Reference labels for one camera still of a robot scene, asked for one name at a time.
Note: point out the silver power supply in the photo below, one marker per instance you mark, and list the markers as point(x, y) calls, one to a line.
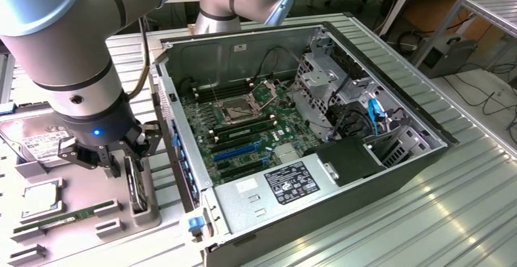
point(278, 188)

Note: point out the green motherboard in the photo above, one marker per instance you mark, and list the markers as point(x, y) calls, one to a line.
point(246, 140)

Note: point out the black plastic shroud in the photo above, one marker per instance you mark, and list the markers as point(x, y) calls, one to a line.
point(349, 161)

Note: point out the small silver heatsink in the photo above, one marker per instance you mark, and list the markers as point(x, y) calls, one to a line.
point(289, 152)

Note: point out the blue case latch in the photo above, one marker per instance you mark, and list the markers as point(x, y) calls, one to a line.
point(195, 223)

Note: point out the blue expansion slot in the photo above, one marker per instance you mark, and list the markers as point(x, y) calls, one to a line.
point(235, 152)

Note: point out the silver CPU chip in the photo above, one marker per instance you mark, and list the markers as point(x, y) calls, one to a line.
point(39, 199)

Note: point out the thin locking lever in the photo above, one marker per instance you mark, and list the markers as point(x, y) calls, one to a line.
point(215, 91)

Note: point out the silver hard disk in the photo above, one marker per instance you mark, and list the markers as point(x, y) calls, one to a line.
point(28, 140)

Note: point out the grey parts rack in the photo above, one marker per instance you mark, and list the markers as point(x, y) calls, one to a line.
point(80, 194)

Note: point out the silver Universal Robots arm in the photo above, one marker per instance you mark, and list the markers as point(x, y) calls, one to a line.
point(60, 52)

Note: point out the CPU socket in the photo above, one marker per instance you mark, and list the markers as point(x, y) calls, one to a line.
point(234, 111)

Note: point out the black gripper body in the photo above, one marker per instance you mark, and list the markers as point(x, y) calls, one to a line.
point(99, 127)

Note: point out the metal disk bay cage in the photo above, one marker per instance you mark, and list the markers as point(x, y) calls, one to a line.
point(321, 91)

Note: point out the open black PC case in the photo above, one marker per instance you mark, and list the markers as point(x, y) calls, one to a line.
point(306, 133)

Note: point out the aluminium frame table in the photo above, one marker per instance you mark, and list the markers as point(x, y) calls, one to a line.
point(480, 15)

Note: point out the metal socket cover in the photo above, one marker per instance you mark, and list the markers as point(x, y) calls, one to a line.
point(265, 93)

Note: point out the installed green RAM stick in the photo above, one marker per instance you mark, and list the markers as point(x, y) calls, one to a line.
point(244, 130)

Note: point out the dark grey floor box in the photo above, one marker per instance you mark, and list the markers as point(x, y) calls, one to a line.
point(446, 56)

